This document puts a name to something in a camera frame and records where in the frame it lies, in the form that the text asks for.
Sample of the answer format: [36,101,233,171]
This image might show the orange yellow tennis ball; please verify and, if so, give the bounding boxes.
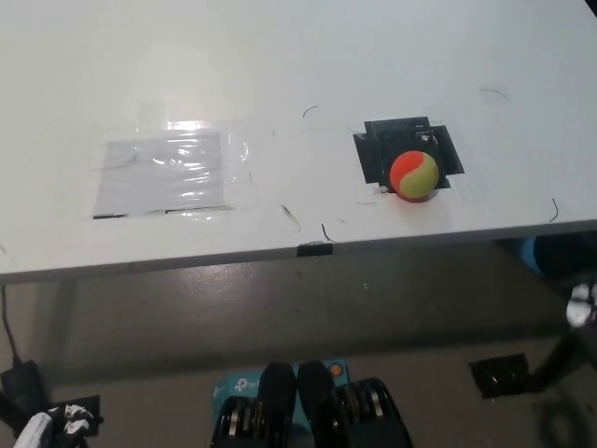
[389,149,439,202]

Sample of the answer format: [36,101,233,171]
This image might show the teal router box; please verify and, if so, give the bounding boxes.
[212,357,349,424]

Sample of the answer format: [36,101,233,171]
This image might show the black power adapter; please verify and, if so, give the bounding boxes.
[0,359,48,421]

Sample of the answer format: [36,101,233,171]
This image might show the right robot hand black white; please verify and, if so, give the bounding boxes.
[564,282,597,330]

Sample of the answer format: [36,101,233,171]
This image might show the grey sheet under clear tape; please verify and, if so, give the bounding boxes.
[91,131,234,219]

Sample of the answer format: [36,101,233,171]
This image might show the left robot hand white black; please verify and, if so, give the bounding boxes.
[15,403,95,448]

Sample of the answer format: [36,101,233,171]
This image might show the short black tape strip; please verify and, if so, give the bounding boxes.
[296,243,334,258]

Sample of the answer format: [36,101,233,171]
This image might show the blue object under table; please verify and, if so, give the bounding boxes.
[515,236,545,274]

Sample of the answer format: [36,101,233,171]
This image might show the black tape patch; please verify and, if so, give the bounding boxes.
[352,115,466,191]

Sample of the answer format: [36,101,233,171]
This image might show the black power cable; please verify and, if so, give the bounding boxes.
[0,287,22,368]

